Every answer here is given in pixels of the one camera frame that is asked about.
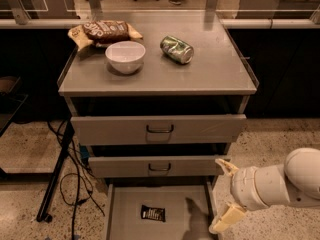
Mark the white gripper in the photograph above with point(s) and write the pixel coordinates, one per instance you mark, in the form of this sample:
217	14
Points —
244	185

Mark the black rxbar chocolate wrapper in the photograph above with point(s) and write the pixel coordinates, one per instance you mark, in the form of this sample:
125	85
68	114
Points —
152	213

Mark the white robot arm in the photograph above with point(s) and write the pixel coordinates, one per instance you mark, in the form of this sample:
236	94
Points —
294	183

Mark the grey bottom drawer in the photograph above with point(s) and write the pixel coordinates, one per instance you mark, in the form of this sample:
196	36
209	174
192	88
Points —
189	211

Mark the grey drawer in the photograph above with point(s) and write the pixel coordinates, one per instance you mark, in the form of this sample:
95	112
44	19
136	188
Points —
141	130
154	166
189	211

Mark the grey drawer cabinet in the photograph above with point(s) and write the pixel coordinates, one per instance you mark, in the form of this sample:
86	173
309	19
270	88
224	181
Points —
215	82

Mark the grey middle drawer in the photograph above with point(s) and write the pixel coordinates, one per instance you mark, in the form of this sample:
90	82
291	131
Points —
154	166

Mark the grey top drawer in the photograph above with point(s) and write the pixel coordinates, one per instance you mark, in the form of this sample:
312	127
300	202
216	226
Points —
141	130

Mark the green soda can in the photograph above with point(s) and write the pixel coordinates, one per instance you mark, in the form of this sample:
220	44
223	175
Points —
177	49

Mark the white ceramic bowl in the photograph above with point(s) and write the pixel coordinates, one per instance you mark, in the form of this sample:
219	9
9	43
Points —
126	56

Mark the black stand leg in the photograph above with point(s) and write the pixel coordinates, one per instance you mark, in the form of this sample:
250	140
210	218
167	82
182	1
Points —
43	214

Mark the brown chip bag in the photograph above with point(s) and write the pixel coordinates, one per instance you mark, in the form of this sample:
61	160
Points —
102	33

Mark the dark side table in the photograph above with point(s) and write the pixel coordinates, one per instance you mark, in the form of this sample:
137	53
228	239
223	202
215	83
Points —
10	100

